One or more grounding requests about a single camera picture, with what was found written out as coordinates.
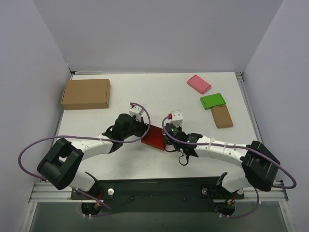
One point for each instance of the pink paper box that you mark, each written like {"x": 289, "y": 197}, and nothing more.
{"x": 198, "y": 84}

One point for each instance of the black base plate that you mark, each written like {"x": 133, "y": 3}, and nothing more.
{"x": 190, "y": 194}

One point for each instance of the red paper box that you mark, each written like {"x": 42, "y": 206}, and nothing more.
{"x": 154, "y": 138}

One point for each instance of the green paper box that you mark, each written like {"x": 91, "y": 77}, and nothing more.
{"x": 212, "y": 100}

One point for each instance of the large brown cardboard box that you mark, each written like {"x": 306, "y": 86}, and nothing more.
{"x": 86, "y": 94}

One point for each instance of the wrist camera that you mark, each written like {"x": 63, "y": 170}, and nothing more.
{"x": 176, "y": 118}
{"x": 136, "y": 111}

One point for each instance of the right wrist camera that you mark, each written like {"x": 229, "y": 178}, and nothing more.
{"x": 176, "y": 118}

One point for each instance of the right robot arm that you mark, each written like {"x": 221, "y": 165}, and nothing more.
{"x": 255, "y": 160}

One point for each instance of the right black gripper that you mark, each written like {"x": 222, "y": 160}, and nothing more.
{"x": 167, "y": 135}

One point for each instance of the small brown cardboard box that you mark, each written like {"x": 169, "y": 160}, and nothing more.
{"x": 221, "y": 116}

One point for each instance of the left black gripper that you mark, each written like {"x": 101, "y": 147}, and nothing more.
{"x": 141, "y": 127}

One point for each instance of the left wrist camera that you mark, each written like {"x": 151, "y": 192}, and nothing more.
{"x": 136, "y": 111}

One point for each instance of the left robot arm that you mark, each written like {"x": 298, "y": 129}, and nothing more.
{"x": 60, "y": 166}

